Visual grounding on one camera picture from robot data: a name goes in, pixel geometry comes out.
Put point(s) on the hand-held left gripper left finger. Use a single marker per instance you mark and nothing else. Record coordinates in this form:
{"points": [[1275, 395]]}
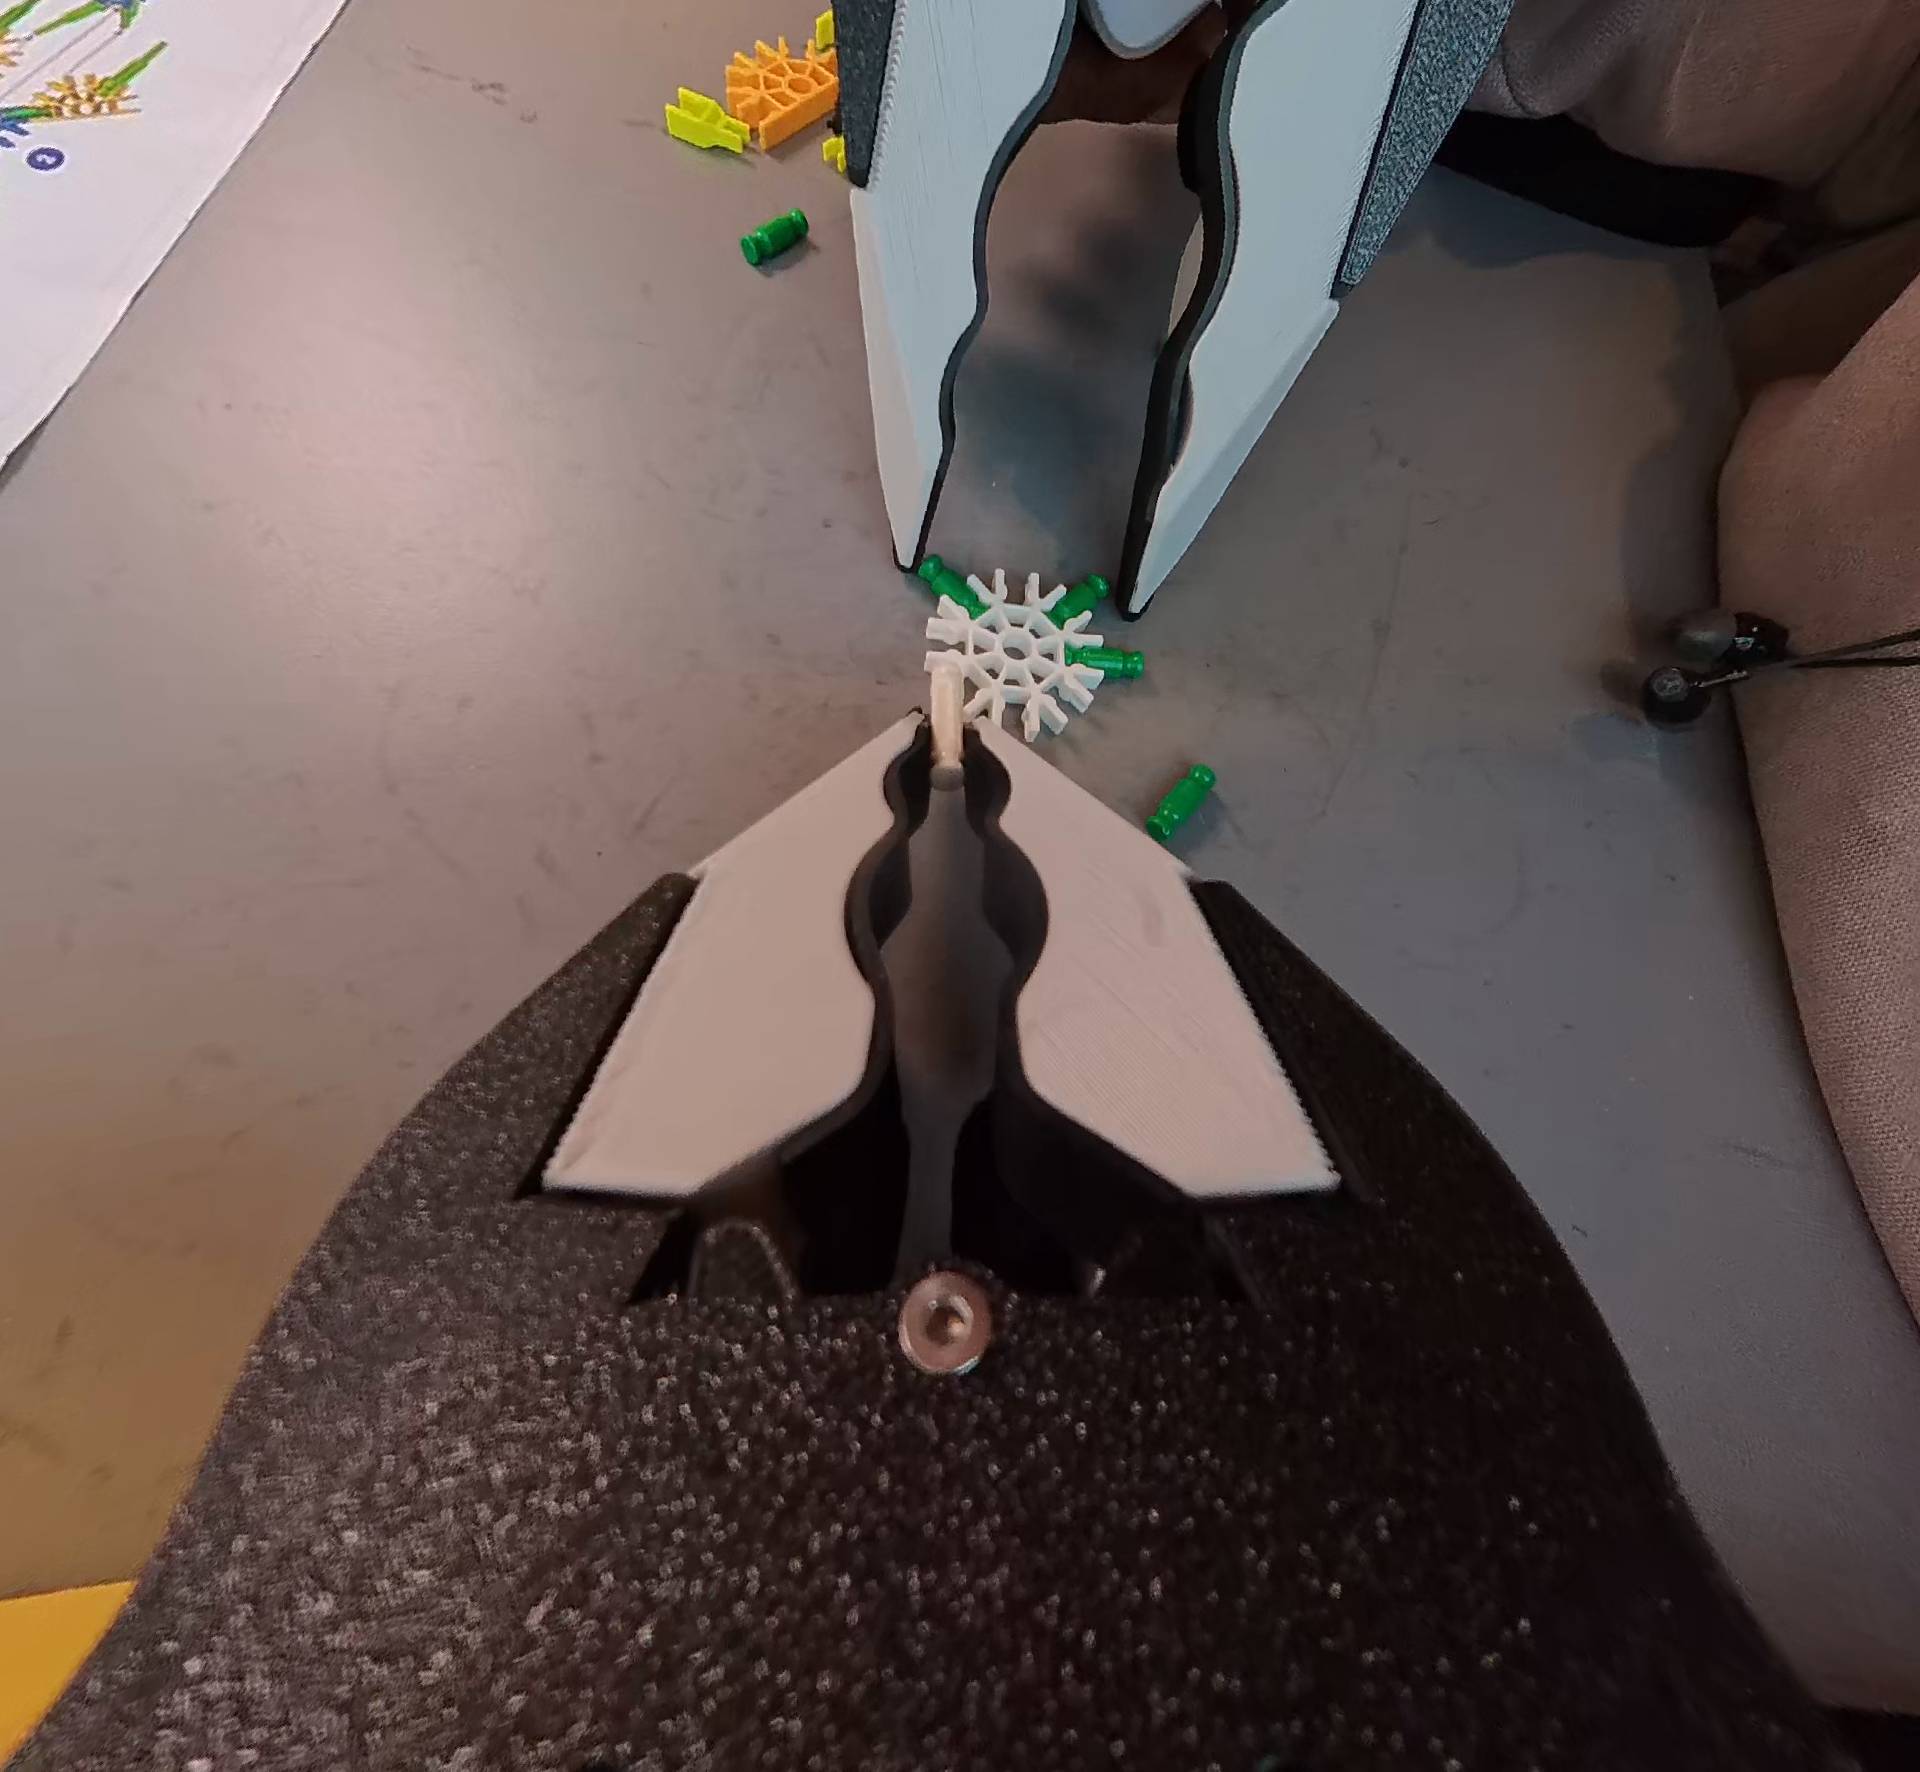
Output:
{"points": [[705, 1037]]}

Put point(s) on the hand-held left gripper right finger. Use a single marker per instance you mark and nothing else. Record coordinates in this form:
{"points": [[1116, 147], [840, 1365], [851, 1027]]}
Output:
{"points": [[1169, 1037]]}

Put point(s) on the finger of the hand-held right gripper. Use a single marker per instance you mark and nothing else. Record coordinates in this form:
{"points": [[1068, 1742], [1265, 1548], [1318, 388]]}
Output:
{"points": [[1304, 151], [946, 77]]}

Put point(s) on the yellow half-round connector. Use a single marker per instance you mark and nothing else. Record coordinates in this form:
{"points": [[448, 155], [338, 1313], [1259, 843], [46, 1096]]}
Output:
{"points": [[779, 92]]}

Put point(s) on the small green rod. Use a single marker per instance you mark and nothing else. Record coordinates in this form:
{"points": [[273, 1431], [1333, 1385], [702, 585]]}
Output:
{"points": [[946, 580], [1184, 802], [1079, 598], [1113, 664], [773, 237]]}

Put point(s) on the white rod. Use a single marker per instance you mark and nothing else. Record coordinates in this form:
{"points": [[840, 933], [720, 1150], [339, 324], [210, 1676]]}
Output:
{"points": [[946, 706]]}

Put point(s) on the white snowflake connector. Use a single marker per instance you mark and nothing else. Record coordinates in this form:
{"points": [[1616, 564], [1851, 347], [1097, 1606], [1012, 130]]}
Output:
{"points": [[981, 630]]}

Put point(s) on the yellow plastic bin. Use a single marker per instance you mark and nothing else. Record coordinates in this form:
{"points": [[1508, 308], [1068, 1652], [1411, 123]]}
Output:
{"points": [[53, 1652]]}

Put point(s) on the grey desk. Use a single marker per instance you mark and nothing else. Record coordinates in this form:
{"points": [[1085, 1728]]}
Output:
{"points": [[450, 602]]}

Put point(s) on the folded paper instruction sheet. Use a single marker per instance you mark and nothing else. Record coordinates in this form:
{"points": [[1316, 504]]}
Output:
{"points": [[150, 77]]}

